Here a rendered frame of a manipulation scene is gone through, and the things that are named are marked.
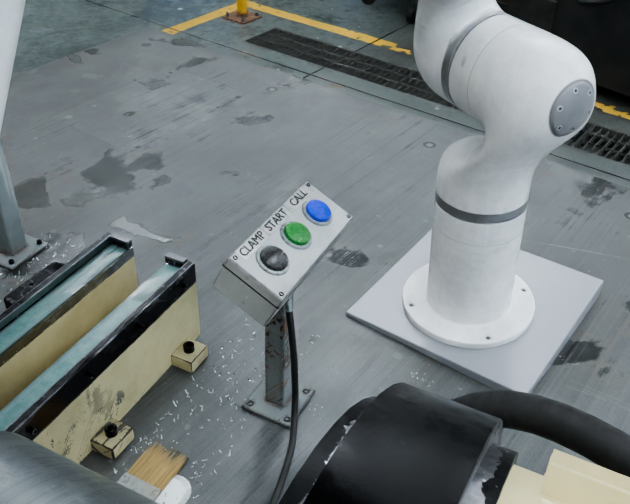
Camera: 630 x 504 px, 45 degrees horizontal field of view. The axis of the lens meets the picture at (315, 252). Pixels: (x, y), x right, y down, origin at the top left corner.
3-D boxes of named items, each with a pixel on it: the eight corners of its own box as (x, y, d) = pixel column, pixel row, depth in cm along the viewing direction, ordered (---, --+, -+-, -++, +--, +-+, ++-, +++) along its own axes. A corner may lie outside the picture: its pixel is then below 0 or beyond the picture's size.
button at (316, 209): (317, 233, 83) (324, 223, 82) (296, 216, 83) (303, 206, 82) (329, 220, 85) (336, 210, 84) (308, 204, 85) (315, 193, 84)
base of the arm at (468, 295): (440, 247, 121) (450, 146, 110) (554, 290, 112) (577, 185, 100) (377, 314, 109) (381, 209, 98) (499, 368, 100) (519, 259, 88)
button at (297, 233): (296, 257, 79) (303, 247, 78) (274, 239, 80) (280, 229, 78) (309, 242, 82) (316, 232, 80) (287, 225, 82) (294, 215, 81)
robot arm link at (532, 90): (486, 164, 105) (508, -7, 91) (585, 230, 93) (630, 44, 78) (416, 189, 101) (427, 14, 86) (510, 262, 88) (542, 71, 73)
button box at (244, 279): (264, 328, 77) (284, 300, 73) (209, 285, 77) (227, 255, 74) (336, 243, 89) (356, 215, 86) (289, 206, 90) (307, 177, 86)
